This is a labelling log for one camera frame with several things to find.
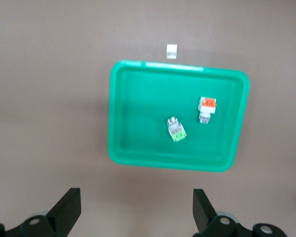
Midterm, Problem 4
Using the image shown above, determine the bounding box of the small paper label sticker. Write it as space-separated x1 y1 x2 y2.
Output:
166 43 178 60

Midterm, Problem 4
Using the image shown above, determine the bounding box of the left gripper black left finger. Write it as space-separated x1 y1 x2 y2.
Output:
0 187 82 237

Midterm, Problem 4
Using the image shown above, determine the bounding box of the green plastic tray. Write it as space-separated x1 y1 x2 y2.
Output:
108 59 251 173

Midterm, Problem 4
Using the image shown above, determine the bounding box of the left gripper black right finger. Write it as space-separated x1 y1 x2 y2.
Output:
192 188 287 237

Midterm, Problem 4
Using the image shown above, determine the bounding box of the white button orange contact block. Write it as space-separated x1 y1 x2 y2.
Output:
197 96 218 124

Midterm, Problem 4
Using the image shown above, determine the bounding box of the white button green contact block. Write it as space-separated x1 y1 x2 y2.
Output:
166 116 187 143

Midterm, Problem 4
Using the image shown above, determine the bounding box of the brown table cover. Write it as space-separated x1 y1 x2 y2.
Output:
0 0 296 237

